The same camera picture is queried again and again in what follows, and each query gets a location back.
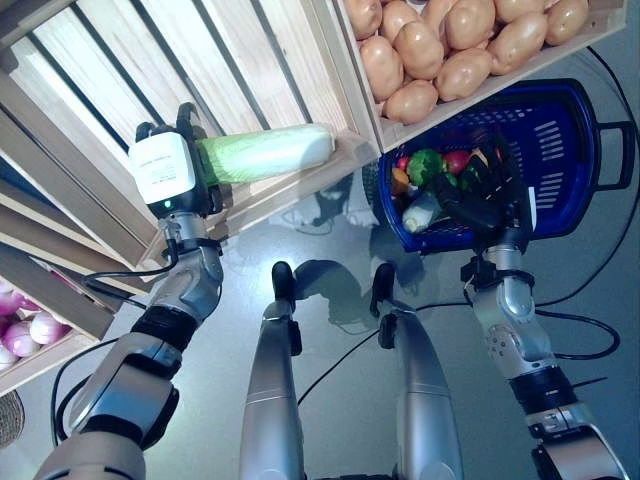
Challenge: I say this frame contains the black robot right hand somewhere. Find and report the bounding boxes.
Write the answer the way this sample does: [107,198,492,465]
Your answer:
[432,127,539,241]

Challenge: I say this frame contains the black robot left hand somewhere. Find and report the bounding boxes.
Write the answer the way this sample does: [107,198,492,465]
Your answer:
[127,102,234,221]

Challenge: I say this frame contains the blue plastic shopping basket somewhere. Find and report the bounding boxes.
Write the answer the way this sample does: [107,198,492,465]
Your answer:
[377,78,632,254]

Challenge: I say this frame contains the red toy tomato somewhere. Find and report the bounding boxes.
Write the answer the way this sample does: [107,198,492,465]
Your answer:
[443,150,472,175]

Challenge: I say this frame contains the small green toy lettuce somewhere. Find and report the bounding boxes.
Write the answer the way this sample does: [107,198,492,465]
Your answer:
[408,148,445,184]

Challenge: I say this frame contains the brown toy potato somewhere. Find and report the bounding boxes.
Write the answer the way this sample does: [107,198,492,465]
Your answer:
[444,0,496,51]
[347,0,384,40]
[383,79,440,125]
[435,48,495,103]
[543,0,590,46]
[359,35,405,101]
[487,13,550,75]
[393,20,445,81]
[494,0,544,24]

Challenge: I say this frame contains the light wooden crate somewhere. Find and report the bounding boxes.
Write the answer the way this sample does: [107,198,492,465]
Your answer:
[0,279,101,396]
[0,0,381,271]
[332,0,629,154]

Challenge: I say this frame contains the silver robot left leg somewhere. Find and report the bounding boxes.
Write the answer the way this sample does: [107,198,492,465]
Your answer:
[238,260,306,480]

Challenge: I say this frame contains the woven wicker mat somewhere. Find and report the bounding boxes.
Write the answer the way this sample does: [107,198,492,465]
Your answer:
[0,389,25,446]

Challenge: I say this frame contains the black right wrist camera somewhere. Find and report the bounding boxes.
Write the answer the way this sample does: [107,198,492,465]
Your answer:
[459,257,494,291]

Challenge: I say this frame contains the wooden display shelf frame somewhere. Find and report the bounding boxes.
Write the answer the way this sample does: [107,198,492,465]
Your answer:
[0,99,166,341]

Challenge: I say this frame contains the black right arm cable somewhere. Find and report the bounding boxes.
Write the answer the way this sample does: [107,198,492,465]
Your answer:
[532,307,624,361]

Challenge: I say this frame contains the thin black floor cable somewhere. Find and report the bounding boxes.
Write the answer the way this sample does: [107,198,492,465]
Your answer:
[294,329,384,409]

